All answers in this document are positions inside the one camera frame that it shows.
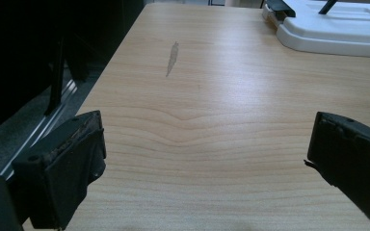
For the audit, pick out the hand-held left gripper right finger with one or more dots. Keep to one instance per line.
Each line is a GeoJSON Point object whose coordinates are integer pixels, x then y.
{"type": "Point", "coordinates": [350, 154]}

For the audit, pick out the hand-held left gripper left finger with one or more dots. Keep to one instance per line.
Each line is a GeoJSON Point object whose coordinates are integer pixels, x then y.
{"type": "Point", "coordinates": [61, 173]}

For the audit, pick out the dark stand leg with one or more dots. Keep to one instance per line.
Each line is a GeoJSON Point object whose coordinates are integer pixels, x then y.
{"type": "Point", "coordinates": [56, 80]}

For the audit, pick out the white plastic base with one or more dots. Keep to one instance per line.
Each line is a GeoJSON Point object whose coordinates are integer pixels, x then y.
{"type": "Point", "coordinates": [337, 32]}

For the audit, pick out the black rod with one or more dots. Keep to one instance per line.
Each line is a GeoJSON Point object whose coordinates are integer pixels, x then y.
{"type": "Point", "coordinates": [327, 6]}

